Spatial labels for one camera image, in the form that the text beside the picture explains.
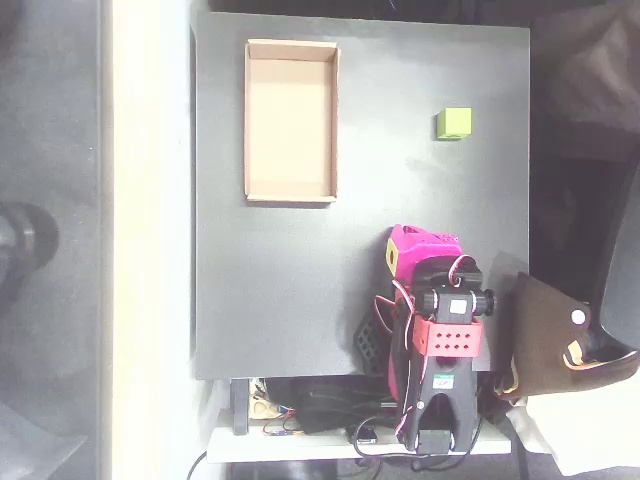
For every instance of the magenta gripper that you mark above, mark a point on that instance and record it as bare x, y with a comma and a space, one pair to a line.
419, 246

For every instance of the green cube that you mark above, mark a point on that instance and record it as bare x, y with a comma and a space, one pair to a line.
454, 122

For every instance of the black red magenta robot arm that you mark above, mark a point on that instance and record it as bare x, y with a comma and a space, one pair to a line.
452, 400

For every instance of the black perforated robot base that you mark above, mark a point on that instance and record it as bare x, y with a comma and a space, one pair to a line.
370, 345

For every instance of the black power adapter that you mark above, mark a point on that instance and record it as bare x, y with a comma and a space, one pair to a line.
325, 407

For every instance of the shallow cardboard box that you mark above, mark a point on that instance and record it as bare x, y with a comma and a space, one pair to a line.
290, 125

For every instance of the small black plug box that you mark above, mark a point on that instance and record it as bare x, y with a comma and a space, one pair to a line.
365, 435

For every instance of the small wooden circuit board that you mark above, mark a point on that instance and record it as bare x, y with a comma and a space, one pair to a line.
262, 407

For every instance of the white shelf board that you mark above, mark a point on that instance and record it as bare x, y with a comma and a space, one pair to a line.
300, 445

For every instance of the white cloth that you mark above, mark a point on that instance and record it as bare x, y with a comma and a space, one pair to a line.
575, 435

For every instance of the black round stand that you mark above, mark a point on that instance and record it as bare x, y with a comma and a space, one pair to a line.
25, 245

